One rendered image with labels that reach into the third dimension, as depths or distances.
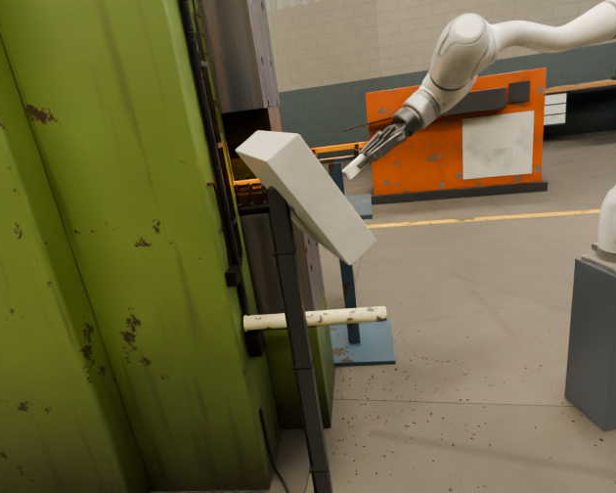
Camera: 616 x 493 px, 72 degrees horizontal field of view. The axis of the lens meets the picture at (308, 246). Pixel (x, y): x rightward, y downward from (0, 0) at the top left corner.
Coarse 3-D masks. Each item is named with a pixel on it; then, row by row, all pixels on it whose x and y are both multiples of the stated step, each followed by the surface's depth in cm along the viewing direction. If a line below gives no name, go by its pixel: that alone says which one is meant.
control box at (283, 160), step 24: (264, 144) 89; (288, 144) 77; (264, 168) 85; (288, 168) 78; (312, 168) 80; (288, 192) 81; (312, 192) 81; (336, 192) 83; (312, 216) 82; (336, 216) 84; (336, 240) 85; (360, 240) 87
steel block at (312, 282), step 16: (256, 224) 145; (256, 240) 147; (304, 240) 146; (256, 256) 149; (272, 256) 148; (304, 256) 147; (256, 272) 151; (272, 272) 150; (304, 272) 149; (320, 272) 183; (256, 288) 153; (272, 288) 152; (304, 288) 151; (320, 288) 177; (256, 304) 155; (272, 304) 155; (304, 304) 153
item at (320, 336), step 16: (320, 304) 173; (272, 336) 159; (320, 336) 163; (272, 352) 162; (288, 352) 161; (320, 352) 160; (272, 368) 164; (288, 368) 163; (320, 368) 162; (272, 384) 167; (288, 384) 166; (320, 384) 164; (288, 400) 168; (320, 400) 167; (288, 416) 171
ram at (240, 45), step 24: (216, 0) 121; (240, 0) 121; (264, 0) 146; (216, 24) 124; (240, 24) 123; (264, 24) 142; (216, 48) 126; (240, 48) 125; (264, 48) 138; (216, 72) 128; (240, 72) 127; (264, 72) 134; (240, 96) 130; (264, 96) 131
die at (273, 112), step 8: (232, 112) 136; (240, 112) 136; (248, 112) 136; (256, 112) 136; (264, 112) 135; (272, 112) 141; (224, 120) 138; (232, 120) 137; (240, 120) 137; (248, 120) 137; (256, 120) 136; (264, 120) 136; (272, 120) 140; (280, 120) 154; (224, 128) 138; (232, 128) 138; (240, 128) 138; (248, 128) 138; (256, 128) 137; (264, 128) 137; (272, 128) 139; (280, 128) 153; (232, 136) 139; (240, 136) 139; (248, 136) 138
